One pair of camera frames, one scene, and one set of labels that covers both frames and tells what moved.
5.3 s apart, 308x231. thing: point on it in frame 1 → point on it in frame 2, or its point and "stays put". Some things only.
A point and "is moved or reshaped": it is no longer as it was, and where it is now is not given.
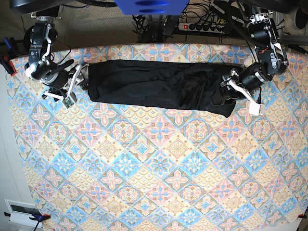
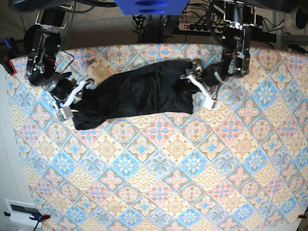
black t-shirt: x=185 y=85 is moved or reshaped
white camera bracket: x=254 y=107 → x=207 y=98
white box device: x=20 y=212 stays put
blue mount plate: x=152 y=7 stays put
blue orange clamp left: x=7 y=54 stays put
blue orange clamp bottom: x=38 y=217 stays put
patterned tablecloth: x=91 y=167 stays put
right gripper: x=253 y=76 → x=214 y=74
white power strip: x=199 y=27 stays put
